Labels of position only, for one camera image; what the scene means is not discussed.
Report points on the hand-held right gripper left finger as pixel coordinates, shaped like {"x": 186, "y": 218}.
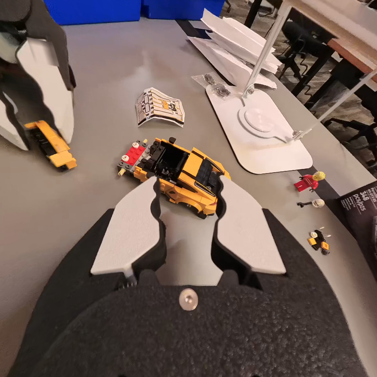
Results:
{"x": 129, "y": 232}

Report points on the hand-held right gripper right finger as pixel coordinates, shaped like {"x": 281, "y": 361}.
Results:
{"x": 250, "y": 232}

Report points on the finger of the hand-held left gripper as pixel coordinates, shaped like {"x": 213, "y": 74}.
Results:
{"x": 12, "y": 126}
{"x": 50, "y": 82}

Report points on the orange red grey lego assembly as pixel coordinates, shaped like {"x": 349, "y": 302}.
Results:
{"x": 53, "y": 144}

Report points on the yellow lego car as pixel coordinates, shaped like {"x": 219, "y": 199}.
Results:
{"x": 182, "y": 171}

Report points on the small lego parts cluster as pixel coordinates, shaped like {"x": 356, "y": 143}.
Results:
{"x": 319, "y": 241}

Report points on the red lego minifigure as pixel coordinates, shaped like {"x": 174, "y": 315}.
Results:
{"x": 308, "y": 182}

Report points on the lego set box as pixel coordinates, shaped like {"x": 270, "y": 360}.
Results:
{"x": 359, "y": 218}

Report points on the sticker sheet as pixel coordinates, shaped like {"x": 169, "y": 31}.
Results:
{"x": 159, "y": 106}

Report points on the clear bag of black parts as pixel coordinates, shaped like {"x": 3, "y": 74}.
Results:
{"x": 215, "y": 85}

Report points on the white paper bags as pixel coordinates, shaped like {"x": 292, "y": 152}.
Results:
{"x": 241, "y": 47}

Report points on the black office chair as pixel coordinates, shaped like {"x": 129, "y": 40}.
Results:
{"x": 306, "y": 53}

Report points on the wooden side table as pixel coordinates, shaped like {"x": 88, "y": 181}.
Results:
{"x": 347, "y": 35}

